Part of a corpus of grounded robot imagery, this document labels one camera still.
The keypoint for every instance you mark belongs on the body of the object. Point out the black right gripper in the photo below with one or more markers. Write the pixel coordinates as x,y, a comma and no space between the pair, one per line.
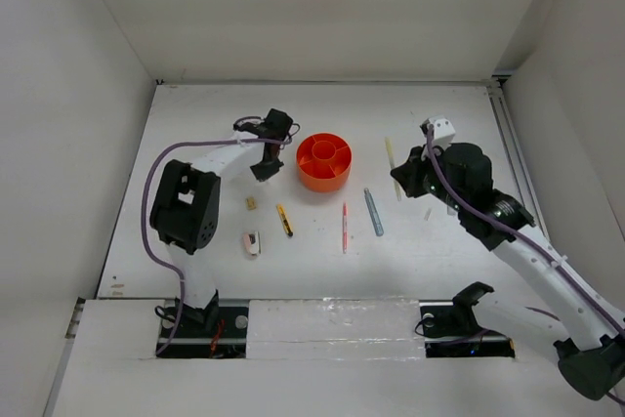
408,173

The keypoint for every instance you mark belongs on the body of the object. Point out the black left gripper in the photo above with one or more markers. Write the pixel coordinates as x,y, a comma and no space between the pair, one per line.
264,174

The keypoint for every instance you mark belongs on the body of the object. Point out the thin yellow highlighter pen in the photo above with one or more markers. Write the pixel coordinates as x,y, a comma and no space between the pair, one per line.
391,158

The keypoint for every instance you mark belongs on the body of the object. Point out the blue grey marker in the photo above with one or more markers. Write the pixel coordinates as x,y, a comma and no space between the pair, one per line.
374,215

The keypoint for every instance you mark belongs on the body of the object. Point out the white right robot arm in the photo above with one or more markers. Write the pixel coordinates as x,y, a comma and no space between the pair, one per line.
582,334

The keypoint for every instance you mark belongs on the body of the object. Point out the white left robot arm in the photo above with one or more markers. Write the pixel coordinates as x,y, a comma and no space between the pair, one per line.
181,203

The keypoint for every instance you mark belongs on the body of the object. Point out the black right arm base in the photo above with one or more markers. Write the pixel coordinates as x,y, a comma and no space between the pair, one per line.
445,338

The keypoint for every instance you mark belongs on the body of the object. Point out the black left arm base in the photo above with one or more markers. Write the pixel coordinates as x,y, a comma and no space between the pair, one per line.
220,332

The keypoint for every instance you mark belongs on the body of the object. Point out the small tan eraser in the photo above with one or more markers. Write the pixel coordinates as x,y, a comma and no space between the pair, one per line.
251,203

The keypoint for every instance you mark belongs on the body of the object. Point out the yellow black utility knife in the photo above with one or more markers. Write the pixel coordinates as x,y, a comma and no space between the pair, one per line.
284,220

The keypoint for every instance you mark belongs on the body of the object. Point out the orange round divided container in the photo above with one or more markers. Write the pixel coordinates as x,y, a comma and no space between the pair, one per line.
323,162

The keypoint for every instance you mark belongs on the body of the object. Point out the pink pen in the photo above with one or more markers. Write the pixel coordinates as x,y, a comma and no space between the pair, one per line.
345,234

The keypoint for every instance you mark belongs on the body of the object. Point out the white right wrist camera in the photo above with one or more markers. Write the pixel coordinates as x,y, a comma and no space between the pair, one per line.
441,129

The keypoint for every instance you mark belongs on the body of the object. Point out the aluminium side rail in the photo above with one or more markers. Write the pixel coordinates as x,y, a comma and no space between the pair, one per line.
512,146

